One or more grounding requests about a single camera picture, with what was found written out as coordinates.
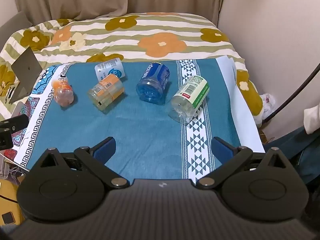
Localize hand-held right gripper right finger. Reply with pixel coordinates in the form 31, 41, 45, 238
195, 137, 292, 190

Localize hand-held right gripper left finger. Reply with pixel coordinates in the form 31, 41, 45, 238
30, 137, 129, 188

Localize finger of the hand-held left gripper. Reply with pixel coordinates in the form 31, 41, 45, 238
0, 114, 29, 132

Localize small orange cartoon bottle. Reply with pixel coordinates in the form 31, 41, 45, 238
51, 75, 75, 107

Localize clear orange label cup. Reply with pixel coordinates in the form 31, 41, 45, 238
87, 74, 125, 113

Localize clear green label cup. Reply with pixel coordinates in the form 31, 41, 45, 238
168, 75, 210, 123

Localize white blue label cup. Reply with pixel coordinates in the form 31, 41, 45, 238
94, 58, 125, 82

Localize blue label plastic bottle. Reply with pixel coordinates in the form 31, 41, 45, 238
136, 62, 171, 103

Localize teal patterned cloth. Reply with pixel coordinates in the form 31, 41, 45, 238
14, 57, 265, 180

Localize grey laptop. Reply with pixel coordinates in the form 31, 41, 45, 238
5, 46, 43, 104

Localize crumpled plastic bag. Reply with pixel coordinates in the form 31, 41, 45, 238
259, 93, 277, 120

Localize dark teal garment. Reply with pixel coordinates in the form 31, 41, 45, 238
265, 126, 320, 188

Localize white garment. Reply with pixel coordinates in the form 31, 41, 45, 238
303, 106, 320, 135

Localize grey headboard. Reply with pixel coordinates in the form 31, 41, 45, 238
0, 11, 33, 50

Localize floral striped blanket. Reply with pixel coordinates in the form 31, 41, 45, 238
0, 12, 264, 125

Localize tangled white cables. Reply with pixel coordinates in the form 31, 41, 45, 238
0, 152, 27, 182

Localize black cable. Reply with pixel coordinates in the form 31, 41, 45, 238
261, 62, 320, 125

